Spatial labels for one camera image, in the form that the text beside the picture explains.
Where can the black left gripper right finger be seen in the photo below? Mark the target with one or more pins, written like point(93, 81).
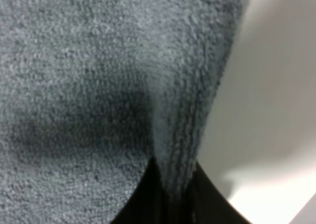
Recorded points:
point(208, 205)

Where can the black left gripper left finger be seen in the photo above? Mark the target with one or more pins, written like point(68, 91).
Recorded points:
point(145, 206)

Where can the grey towel with orange pattern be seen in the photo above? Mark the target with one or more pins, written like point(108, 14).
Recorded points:
point(91, 90)

